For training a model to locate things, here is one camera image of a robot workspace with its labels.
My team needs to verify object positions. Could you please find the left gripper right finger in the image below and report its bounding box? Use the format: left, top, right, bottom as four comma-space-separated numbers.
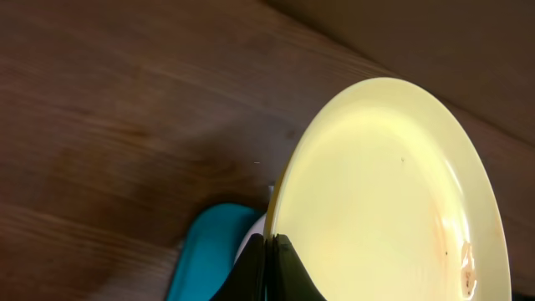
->
271, 234, 326, 301

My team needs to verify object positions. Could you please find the white plate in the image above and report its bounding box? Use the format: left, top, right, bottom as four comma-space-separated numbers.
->
234, 214, 266, 263

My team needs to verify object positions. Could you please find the yellow plate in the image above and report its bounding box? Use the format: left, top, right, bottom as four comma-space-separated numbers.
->
264, 78, 512, 300

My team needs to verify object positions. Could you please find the teal plastic tray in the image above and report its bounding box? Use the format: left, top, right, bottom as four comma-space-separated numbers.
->
166, 203, 264, 301

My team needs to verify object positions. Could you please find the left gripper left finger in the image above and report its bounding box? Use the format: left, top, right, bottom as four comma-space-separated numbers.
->
211, 234, 266, 301

